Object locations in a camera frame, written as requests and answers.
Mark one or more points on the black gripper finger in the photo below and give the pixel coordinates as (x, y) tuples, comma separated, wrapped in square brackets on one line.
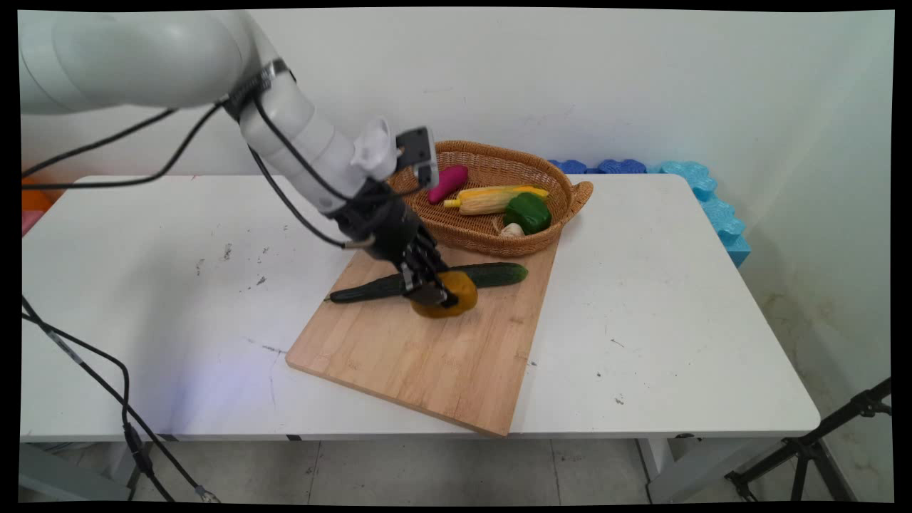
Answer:
[(427, 292), (433, 253)]

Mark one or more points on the dark green cucumber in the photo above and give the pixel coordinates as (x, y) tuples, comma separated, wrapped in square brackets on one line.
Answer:
[(499, 273)]

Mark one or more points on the woven wicker basket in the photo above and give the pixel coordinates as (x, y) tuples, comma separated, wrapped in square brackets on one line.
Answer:
[(499, 246)]

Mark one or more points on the orange box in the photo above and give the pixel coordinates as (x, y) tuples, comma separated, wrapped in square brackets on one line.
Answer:
[(32, 199)]

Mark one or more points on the yellow corn cob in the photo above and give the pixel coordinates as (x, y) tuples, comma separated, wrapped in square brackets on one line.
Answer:
[(491, 201)]

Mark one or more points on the yellow-brown potato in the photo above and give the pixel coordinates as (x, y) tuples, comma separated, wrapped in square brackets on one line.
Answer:
[(464, 291)]

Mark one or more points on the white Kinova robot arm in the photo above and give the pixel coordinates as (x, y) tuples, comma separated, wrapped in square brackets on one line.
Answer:
[(142, 57)]

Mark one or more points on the light blue foam mat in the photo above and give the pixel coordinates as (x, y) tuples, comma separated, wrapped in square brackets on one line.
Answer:
[(719, 214)]

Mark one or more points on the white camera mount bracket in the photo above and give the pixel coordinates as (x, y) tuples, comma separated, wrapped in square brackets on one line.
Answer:
[(374, 149)]

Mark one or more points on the white garlic bulb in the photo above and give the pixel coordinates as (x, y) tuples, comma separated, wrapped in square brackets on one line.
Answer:
[(513, 230)]

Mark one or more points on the purple sweet potato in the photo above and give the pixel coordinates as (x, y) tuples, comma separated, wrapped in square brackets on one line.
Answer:
[(452, 182)]

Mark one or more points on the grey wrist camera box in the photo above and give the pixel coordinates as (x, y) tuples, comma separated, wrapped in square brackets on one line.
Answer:
[(419, 157)]

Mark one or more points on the green bell pepper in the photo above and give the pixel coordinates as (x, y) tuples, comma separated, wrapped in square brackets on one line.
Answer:
[(527, 212)]

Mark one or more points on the white table leg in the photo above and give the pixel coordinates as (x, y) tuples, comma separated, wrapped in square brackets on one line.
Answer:
[(64, 474), (698, 470)]

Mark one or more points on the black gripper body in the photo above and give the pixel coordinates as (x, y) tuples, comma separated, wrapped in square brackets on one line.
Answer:
[(381, 224)]

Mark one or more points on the wooden cutting board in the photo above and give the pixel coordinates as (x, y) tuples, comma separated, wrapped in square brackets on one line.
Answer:
[(427, 363)]

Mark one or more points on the black tripod stand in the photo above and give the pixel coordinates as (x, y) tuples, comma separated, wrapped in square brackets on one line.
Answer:
[(805, 449)]

